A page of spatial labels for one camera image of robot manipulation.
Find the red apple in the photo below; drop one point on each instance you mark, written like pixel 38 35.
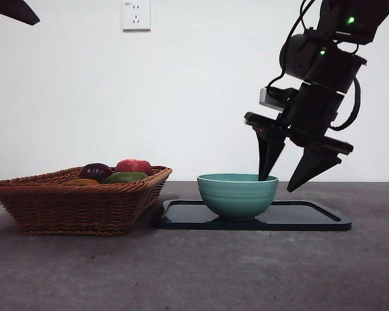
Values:
pixel 133 166

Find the dark purple fruit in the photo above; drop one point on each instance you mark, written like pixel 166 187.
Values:
pixel 94 171

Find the brown wicker basket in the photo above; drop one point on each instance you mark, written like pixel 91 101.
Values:
pixel 71 207

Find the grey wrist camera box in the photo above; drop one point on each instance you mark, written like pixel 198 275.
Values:
pixel 270 98

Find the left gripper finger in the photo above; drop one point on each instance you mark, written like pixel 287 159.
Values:
pixel 9 9

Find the yellow-brown kiwi fruit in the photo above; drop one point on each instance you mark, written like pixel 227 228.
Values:
pixel 82 182

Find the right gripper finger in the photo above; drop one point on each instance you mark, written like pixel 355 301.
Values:
pixel 314 165
pixel 269 152

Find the white wall socket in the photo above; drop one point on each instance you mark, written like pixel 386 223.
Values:
pixel 136 16

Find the dark green tray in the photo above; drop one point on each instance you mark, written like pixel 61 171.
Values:
pixel 298 217

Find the teal bowl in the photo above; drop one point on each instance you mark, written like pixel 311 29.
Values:
pixel 236 197

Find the green fruit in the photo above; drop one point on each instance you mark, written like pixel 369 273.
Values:
pixel 126 178

